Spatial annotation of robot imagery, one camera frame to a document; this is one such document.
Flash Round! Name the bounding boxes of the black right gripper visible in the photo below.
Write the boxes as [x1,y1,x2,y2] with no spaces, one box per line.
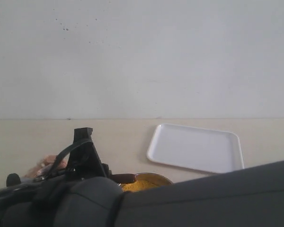
[0,174,69,227]

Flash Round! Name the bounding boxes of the pink plush teddy bear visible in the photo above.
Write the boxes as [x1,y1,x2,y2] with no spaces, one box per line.
[23,155,57,178]

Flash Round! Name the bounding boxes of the dark wooden spoon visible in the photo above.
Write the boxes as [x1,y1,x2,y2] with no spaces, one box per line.
[109,174,136,184]

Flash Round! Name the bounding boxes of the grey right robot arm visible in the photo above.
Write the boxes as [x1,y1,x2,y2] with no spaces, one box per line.
[0,161,284,227]

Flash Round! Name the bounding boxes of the yellow millet grains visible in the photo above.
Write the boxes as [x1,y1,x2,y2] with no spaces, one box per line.
[121,174,166,192]

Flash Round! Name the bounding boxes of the white rectangular tray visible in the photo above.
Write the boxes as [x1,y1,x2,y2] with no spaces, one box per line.
[147,123,244,174]

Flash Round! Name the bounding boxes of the black thin cable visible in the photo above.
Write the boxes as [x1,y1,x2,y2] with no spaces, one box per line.
[41,139,93,182]

